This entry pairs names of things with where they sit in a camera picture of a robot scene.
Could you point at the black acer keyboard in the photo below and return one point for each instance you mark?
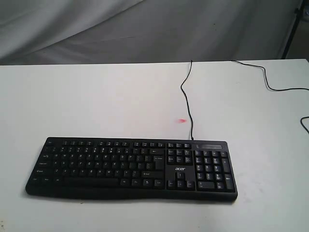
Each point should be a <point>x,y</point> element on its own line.
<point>118,169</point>

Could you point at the grey backdrop cloth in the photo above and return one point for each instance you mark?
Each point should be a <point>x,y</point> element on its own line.
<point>34,32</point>

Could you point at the black tripod stand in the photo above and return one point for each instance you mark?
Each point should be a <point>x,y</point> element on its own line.
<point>292,47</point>

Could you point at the black cable loop right edge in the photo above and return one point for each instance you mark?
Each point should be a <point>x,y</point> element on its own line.
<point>302,124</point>

